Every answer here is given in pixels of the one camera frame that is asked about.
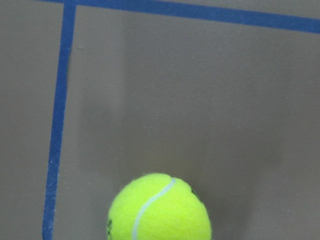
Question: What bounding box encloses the tennis ball with Roland Garros print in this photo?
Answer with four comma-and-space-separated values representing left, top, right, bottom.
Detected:
106, 173, 212, 240

